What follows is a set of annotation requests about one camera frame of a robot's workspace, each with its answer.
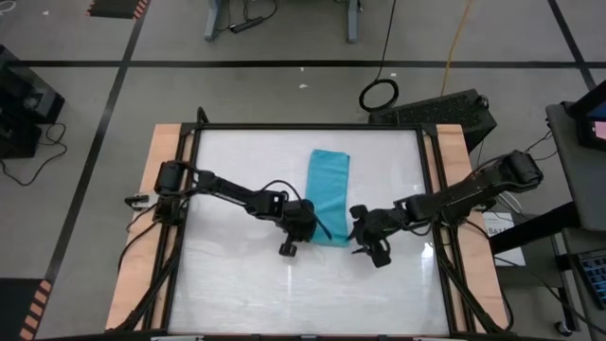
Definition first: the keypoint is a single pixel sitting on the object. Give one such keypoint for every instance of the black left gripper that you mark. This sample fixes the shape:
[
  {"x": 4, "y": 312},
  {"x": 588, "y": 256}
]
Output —
[{"x": 300, "y": 222}]

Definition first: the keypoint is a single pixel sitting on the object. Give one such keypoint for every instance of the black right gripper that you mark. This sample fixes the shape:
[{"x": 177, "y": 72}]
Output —
[{"x": 379, "y": 225}]

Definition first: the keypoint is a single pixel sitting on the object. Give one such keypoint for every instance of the blue towel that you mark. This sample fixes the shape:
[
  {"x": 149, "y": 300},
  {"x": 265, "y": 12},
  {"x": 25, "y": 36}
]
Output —
[{"x": 329, "y": 189}]

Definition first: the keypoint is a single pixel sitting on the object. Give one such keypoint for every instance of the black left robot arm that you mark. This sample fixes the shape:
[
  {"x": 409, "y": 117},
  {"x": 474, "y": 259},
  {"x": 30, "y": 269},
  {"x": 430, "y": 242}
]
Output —
[{"x": 227, "y": 189}]

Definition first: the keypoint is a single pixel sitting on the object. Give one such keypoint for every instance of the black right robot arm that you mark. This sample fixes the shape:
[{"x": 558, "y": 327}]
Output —
[{"x": 454, "y": 196}]

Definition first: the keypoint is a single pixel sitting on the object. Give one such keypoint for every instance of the white paper sheet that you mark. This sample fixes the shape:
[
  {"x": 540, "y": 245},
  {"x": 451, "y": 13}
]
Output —
[{"x": 509, "y": 246}]

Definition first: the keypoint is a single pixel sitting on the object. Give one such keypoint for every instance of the black cart base bar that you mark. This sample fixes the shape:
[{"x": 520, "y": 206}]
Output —
[{"x": 535, "y": 232}]

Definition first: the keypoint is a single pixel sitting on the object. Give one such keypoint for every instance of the black power strip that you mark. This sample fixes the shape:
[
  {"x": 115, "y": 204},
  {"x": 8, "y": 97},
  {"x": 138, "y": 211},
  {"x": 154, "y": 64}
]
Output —
[{"x": 246, "y": 25}]

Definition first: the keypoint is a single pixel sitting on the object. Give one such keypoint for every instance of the grey desk leg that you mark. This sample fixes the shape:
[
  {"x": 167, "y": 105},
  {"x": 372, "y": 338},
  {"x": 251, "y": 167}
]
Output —
[
  {"x": 352, "y": 23},
  {"x": 214, "y": 23}
]

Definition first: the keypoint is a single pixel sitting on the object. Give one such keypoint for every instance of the black caster wheel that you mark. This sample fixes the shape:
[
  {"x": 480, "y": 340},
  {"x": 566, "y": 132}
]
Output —
[{"x": 563, "y": 328}]

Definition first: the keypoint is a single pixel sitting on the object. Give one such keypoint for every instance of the grey cart top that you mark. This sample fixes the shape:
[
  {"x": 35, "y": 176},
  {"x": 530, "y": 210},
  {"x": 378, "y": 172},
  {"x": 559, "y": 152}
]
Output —
[{"x": 577, "y": 189}]

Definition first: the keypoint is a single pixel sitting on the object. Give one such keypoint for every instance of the blue compartment tray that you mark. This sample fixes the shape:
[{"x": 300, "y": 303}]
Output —
[{"x": 595, "y": 279}]

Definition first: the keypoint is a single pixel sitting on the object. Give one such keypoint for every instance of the black monitor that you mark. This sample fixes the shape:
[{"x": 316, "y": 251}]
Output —
[{"x": 587, "y": 132}]

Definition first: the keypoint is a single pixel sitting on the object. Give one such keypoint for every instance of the black orange striped mat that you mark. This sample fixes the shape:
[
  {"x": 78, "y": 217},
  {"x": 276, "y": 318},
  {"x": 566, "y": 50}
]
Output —
[
  {"x": 113, "y": 8},
  {"x": 14, "y": 308}
]

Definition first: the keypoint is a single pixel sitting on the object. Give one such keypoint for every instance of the black equipment stack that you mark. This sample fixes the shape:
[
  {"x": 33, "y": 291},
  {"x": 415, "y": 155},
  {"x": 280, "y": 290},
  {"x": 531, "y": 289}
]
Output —
[{"x": 23, "y": 104}]

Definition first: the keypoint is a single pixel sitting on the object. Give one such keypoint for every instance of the black table frame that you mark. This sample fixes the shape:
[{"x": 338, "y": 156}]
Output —
[{"x": 308, "y": 126}]

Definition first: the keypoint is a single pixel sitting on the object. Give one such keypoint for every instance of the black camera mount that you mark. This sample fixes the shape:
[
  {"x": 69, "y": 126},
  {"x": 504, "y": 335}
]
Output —
[{"x": 202, "y": 118}]

